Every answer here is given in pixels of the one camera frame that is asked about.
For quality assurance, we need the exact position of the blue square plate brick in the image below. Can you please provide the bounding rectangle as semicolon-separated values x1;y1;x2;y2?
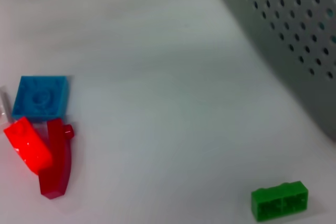
12;76;71;124

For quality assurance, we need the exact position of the tall green toy brick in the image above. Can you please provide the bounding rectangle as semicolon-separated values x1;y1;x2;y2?
250;180;310;221

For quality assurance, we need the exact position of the grey perforated storage basket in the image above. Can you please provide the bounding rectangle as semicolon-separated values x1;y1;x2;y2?
206;0;336;142

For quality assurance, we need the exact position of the dark red curved brick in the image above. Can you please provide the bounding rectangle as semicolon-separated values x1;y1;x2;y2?
38;118;76;200

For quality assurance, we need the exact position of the bright red toy brick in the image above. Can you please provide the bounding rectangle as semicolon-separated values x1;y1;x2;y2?
3;116;53;175

